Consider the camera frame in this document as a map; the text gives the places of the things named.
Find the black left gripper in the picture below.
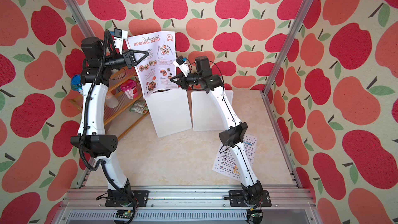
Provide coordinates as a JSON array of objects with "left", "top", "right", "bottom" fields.
[{"left": 102, "top": 49, "right": 149, "bottom": 72}]

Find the restaurant special menu sheet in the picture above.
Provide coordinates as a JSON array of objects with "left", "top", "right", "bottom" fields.
[{"left": 127, "top": 31, "right": 178, "bottom": 98}]

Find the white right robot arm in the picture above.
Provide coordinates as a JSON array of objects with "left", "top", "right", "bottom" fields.
[{"left": 170, "top": 56, "right": 264, "bottom": 207}]

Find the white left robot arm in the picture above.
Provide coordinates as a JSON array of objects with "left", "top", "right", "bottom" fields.
[{"left": 70, "top": 32, "right": 149, "bottom": 206}]

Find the left white rack box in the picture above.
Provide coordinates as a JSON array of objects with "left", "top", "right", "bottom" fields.
[{"left": 146, "top": 88, "right": 192, "bottom": 138}]

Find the white rack box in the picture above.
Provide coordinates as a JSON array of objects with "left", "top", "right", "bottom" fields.
[
  {"left": 191, "top": 88, "right": 236, "bottom": 131},
  {"left": 146, "top": 88, "right": 192, "bottom": 138}
]

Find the right white rack box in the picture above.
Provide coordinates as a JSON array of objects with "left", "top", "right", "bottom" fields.
[{"left": 191, "top": 88, "right": 236, "bottom": 131}]

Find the pink lidded cup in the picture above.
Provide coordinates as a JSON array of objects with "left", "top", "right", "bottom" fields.
[{"left": 120, "top": 79, "right": 138, "bottom": 100}]

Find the clear plastic bottle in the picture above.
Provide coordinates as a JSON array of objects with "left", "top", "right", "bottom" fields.
[{"left": 105, "top": 92, "right": 119, "bottom": 108}]

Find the green snack packet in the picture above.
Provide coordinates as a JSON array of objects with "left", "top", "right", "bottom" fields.
[{"left": 129, "top": 100, "right": 149, "bottom": 115}]

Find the blue lidded yogurt cup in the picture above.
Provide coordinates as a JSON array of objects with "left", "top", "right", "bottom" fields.
[{"left": 70, "top": 74, "right": 84, "bottom": 95}]

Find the wooden spice shelf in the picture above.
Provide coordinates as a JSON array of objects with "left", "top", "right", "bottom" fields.
[{"left": 69, "top": 68, "right": 150, "bottom": 144}]

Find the white dotted menu sheet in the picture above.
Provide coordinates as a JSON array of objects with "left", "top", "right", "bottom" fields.
[{"left": 212, "top": 134, "right": 258, "bottom": 187}]

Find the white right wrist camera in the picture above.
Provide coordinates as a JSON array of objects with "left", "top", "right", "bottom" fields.
[{"left": 173, "top": 56, "right": 191, "bottom": 77}]

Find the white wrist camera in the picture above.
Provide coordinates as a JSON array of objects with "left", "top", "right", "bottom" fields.
[
  {"left": 173, "top": 56, "right": 191, "bottom": 77},
  {"left": 114, "top": 28, "right": 128, "bottom": 54}
]

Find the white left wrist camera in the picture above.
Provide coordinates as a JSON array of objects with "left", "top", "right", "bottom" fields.
[{"left": 114, "top": 28, "right": 128, "bottom": 54}]

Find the left aluminium frame post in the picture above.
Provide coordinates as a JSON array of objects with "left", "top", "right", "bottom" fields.
[{"left": 63, "top": 0, "right": 94, "bottom": 37}]

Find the aluminium frame post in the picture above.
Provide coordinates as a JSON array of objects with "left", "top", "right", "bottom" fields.
[
  {"left": 262, "top": 0, "right": 314, "bottom": 97},
  {"left": 63, "top": 0, "right": 94, "bottom": 37}
]

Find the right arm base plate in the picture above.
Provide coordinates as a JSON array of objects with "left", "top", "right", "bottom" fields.
[{"left": 224, "top": 190, "right": 272, "bottom": 207}]

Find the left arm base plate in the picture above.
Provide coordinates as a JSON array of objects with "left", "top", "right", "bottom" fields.
[{"left": 105, "top": 189, "right": 149, "bottom": 207}]

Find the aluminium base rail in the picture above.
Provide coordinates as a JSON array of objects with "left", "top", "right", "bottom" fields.
[{"left": 53, "top": 185, "right": 321, "bottom": 224}]

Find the right aluminium frame post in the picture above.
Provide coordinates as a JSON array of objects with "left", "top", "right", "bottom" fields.
[{"left": 262, "top": 0, "right": 314, "bottom": 97}]

